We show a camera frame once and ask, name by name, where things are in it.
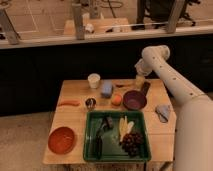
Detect orange fruit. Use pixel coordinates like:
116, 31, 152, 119
111, 94, 122, 106

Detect yellow banana pieces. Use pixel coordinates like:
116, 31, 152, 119
119, 117, 134, 141

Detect small metal cup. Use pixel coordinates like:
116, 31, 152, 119
85, 98, 96, 110

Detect background wooden board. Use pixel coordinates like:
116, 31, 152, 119
64, 18, 131, 36

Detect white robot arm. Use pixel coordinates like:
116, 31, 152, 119
135, 45, 213, 171

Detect purple bowl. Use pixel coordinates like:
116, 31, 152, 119
123, 90, 147, 110

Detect white cup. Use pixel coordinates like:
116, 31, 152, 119
88, 73, 101, 89

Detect wooden table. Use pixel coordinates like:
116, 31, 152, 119
43, 79, 176, 164

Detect black utensil in tray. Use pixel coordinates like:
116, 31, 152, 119
95, 116, 113, 159

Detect green plastic tray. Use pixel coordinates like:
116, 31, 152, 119
83, 110, 151, 162

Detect orange bowl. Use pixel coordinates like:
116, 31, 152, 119
48, 127, 77, 155

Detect grey cloth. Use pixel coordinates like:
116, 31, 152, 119
155, 105, 171, 123

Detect black rectangular object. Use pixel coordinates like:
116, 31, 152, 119
141, 82, 150, 95

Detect blue sponge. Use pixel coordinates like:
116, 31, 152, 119
101, 81, 113, 98

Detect orange carrot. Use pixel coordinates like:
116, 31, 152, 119
57, 100, 80, 106

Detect bunch of dark grapes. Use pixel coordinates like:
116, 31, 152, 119
121, 132, 143, 157

